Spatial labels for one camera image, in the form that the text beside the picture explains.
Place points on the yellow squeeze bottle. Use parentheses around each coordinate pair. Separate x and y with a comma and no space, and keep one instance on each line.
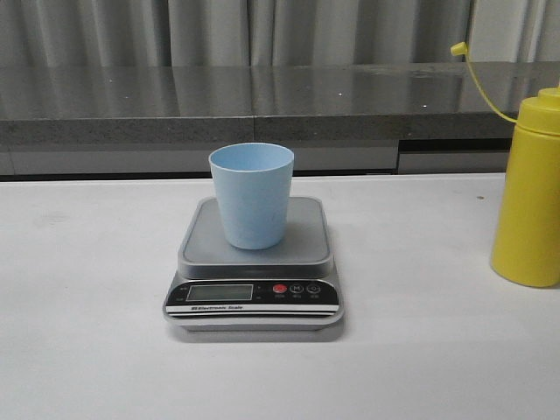
(526,242)

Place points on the grey stone counter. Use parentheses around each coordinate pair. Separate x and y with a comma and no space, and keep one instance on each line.
(77,122)

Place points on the light blue plastic cup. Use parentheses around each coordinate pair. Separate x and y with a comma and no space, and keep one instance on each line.
(252,183)

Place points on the silver digital kitchen scale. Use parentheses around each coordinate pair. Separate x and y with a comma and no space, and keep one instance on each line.
(292,286)

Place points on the grey pleated curtain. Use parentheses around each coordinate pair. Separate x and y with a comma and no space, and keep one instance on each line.
(273,33)

